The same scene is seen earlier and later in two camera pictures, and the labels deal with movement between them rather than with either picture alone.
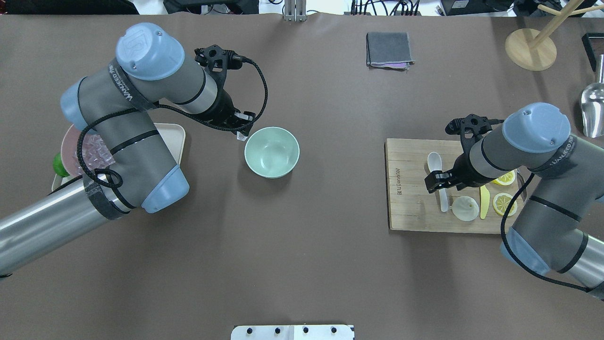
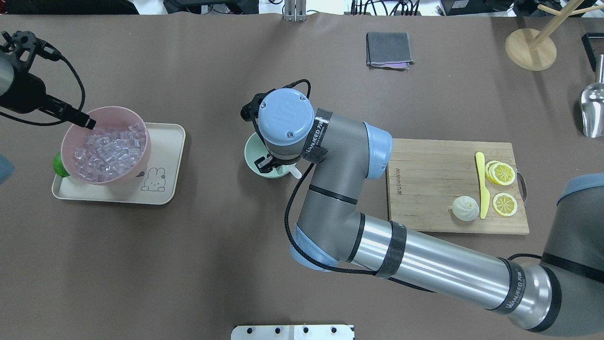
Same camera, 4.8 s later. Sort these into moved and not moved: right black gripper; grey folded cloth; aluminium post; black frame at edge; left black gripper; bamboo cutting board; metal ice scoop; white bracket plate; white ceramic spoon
Moved: white ceramic spoon; right black gripper; left black gripper
Not moved: grey folded cloth; bamboo cutting board; aluminium post; white bracket plate; metal ice scoop; black frame at edge
